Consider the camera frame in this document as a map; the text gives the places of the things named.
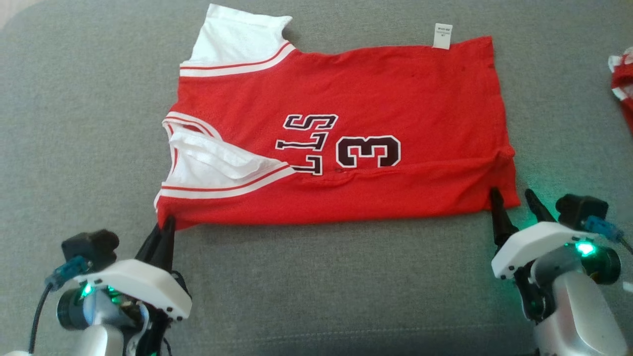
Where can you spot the large grey sofa seat cushion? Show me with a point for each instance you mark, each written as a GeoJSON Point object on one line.
{"type": "Point", "coordinates": [316, 277]}

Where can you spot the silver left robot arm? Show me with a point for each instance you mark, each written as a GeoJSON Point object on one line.
{"type": "Point", "coordinates": [99, 341]}

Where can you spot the red basketball jersey white sleeves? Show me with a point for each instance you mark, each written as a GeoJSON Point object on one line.
{"type": "Point", "coordinates": [395, 89]}

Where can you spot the red shorts white trim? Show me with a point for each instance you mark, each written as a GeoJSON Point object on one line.
{"type": "Point", "coordinates": [625, 79]}

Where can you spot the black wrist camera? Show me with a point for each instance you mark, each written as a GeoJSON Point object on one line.
{"type": "Point", "coordinates": [581, 210]}
{"type": "Point", "coordinates": [91, 247]}

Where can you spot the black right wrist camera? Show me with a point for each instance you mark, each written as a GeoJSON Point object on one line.
{"type": "Point", "coordinates": [581, 210]}

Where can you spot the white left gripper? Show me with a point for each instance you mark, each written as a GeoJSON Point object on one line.
{"type": "Point", "coordinates": [138, 287]}

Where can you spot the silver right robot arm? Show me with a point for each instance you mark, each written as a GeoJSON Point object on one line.
{"type": "Point", "coordinates": [578, 316]}

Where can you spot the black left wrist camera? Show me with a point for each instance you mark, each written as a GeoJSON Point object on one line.
{"type": "Point", "coordinates": [91, 247]}

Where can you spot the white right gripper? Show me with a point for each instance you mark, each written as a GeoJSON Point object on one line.
{"type": "Point", "coordinates": [539, 247]}

